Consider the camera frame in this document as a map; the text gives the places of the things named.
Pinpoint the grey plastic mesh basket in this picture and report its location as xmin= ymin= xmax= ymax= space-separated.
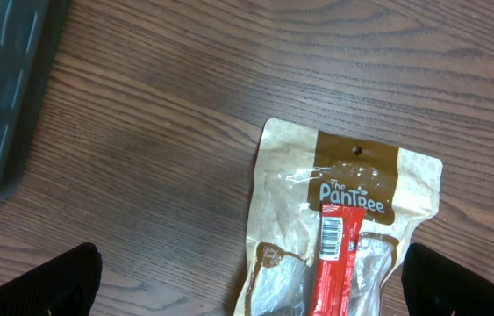
xmin=0 ymin=0 xmax=70 ymax=201

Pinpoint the red white snack bar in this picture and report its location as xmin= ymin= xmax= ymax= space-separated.
xmin=309 ymin=204 xmax=366 ymax=316

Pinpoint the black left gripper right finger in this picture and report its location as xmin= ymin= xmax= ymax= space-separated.
xmin=401 ymin=243 xmax=494 ymax=316

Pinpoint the white brown snack wrapper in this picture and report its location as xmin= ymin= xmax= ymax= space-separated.
xmin=234 ymin=118 xmax=443 ymax=315

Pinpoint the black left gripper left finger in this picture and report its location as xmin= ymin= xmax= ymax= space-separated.
xmin=0 ymin=242 xmax=102 ymax=316

